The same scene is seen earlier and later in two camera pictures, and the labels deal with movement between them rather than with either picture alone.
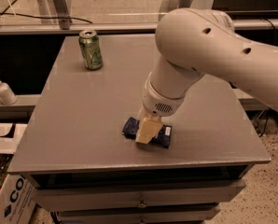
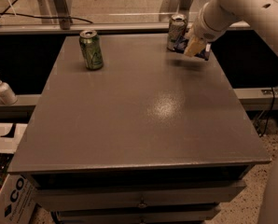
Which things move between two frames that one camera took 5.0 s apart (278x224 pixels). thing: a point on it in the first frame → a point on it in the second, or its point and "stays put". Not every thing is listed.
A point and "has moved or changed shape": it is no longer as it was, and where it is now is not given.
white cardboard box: x=15 y=203 stays put
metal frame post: x=61 y=7 stays put
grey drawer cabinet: x=84 y=168 stays put
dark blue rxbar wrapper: x=161 y=138 has moved or changed shape
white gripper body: x=156 y=103 → x=206 y=29
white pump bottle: x=3 y=91 stays put
